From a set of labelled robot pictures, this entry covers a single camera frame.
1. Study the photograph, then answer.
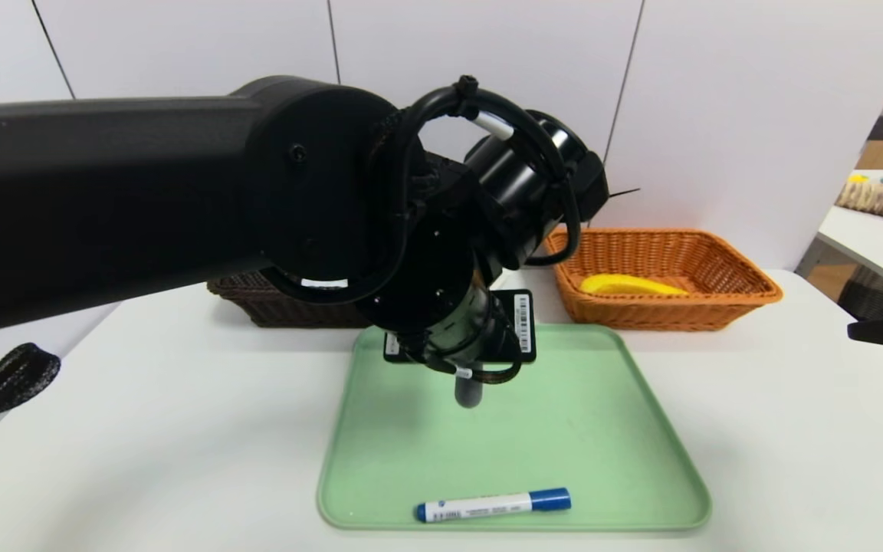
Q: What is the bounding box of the dark brown wicker basket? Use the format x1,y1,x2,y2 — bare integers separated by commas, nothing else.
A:
208,272,369,329

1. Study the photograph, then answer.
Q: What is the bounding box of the yellow banana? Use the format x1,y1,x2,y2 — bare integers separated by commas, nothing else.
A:
579,274,692,297

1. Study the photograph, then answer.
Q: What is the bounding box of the orange wicker basket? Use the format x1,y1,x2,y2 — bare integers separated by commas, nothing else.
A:
545,228,783,332

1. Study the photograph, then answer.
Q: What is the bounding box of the white background table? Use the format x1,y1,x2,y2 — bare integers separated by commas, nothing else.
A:
794,172,883,301

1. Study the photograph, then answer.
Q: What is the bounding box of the blue and white marker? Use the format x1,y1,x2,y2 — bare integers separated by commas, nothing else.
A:
415,488,572,524

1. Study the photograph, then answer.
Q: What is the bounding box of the green plastic tray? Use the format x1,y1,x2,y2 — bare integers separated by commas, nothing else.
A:
317,323,712,531

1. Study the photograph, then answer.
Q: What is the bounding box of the black left camera cable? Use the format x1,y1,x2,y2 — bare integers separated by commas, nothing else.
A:
369,74,584,269

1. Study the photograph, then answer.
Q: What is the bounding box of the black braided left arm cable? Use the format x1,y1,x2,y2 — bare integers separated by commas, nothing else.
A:
0,343,61,476

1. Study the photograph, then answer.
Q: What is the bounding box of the white peeler with grey handle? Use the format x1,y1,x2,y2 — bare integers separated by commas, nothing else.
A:
453,372,484,409

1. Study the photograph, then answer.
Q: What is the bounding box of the brown striped plush toy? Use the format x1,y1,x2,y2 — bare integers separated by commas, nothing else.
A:
832,178,883,222

